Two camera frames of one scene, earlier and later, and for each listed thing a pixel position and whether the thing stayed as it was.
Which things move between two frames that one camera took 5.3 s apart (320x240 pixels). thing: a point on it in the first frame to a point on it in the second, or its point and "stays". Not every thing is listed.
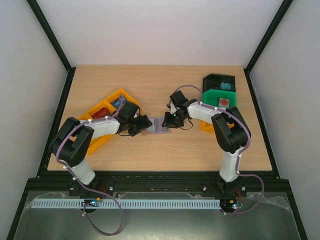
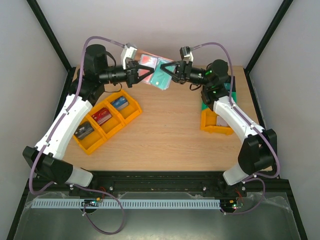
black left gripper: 145,123 to 132,72
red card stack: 103,112 stays
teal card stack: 225,86 stays
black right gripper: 171,120 to 185,72
